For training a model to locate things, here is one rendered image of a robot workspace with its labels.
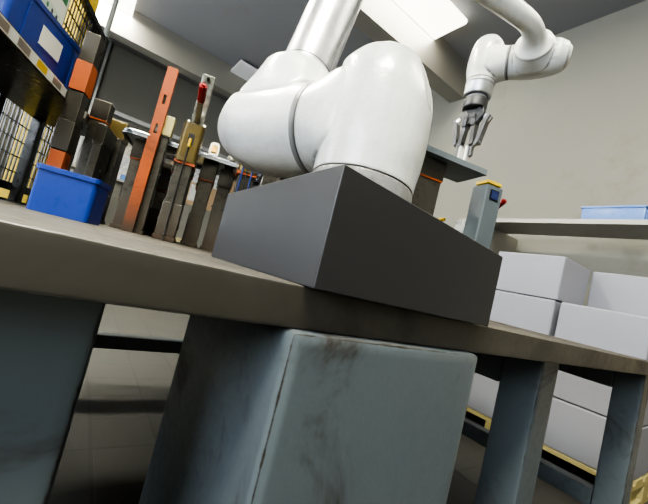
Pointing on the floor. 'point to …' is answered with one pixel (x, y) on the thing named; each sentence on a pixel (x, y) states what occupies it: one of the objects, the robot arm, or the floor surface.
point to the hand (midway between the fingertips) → (463, 157)
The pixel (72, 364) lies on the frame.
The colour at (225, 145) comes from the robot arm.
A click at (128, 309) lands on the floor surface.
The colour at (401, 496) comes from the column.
